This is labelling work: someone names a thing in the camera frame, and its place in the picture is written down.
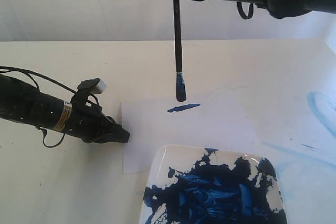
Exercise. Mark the black paintbrush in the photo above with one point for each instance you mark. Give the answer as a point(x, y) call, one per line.
point(180, 85)

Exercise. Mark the white plate with blue paint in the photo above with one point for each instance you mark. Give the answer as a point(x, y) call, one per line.
point(189, 184)

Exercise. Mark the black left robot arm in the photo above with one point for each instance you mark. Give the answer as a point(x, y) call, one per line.
point(26, 104)

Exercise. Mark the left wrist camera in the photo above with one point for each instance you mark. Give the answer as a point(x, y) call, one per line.
point(94, 86)

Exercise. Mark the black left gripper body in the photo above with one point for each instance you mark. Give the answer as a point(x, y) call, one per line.
point(73, 118)

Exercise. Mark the white paper sheet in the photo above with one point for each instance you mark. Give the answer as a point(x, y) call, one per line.
point(213, 120)

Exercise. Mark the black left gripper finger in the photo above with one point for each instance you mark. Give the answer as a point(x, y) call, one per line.
point(112, 125)
point(118, 137)

